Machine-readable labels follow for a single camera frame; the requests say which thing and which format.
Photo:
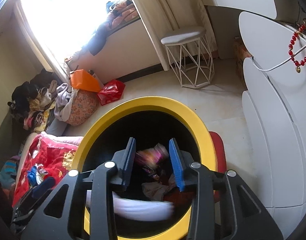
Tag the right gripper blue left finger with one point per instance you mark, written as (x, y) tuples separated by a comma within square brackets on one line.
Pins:
[(124, 160)]

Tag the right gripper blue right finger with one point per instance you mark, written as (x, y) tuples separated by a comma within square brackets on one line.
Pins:
[(181, 161)]

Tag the yellow rimmed black trash bin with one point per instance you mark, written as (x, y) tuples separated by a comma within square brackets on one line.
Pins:
[(150, 120)]

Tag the red floral bed blanket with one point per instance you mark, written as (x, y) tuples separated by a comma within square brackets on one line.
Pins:
[(54, 154)]

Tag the floral fabric laundry basket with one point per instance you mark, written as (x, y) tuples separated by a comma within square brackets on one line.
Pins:
[(84, 104)]

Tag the red plastic bag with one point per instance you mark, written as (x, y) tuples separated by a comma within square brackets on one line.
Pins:
[(111, 92)]

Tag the grey lavender garment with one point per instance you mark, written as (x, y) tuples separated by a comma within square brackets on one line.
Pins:
[(64, 101)]

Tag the orange paper bag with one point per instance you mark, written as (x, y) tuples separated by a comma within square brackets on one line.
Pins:
[(81, 79)]

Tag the pile of clothes on bed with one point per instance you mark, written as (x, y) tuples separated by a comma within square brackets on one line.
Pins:
[(32, 104)]

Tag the clothes on window sill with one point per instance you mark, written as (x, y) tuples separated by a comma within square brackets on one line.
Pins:
[(120, 14)]

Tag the cream window curtain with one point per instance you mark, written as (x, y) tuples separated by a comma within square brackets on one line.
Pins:
[(161, 17)]

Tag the white wire frame stool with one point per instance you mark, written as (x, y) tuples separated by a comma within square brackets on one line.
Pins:
[(189, 55)]

